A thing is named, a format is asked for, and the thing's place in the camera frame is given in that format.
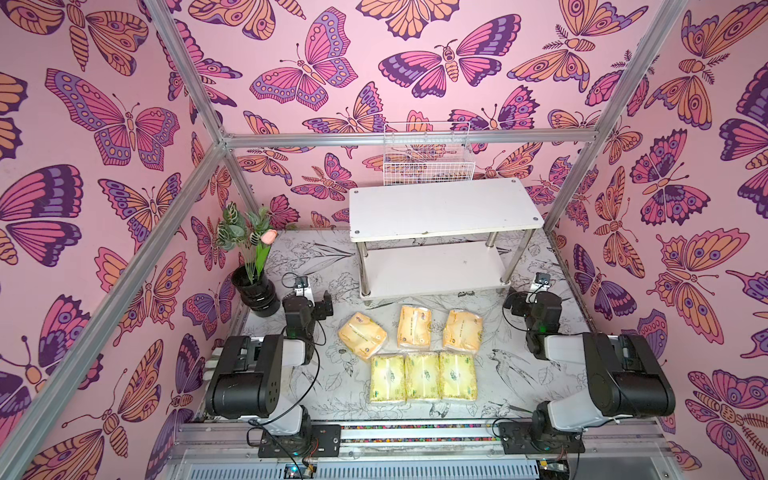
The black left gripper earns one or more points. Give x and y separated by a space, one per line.
324 306

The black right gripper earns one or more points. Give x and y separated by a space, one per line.
516 302

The orange tissue pack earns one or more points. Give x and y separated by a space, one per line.
414 327
463 332
362 336

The green tissue pack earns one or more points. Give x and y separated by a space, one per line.
387 382
422 372
457 377

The white two-tier shelf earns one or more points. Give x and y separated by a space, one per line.
440 238

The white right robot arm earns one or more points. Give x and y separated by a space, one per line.
623 380

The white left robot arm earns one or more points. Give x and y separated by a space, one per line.
249 380

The black flower pot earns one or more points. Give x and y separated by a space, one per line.
259 295

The artificial tulip plant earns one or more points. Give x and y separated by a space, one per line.
252 233

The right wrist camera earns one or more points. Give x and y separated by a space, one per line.
543 280

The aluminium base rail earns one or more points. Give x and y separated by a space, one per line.
426 449

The white wire basket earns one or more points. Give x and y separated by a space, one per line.
420 155

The aluminium frame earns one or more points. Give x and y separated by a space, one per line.
39 419

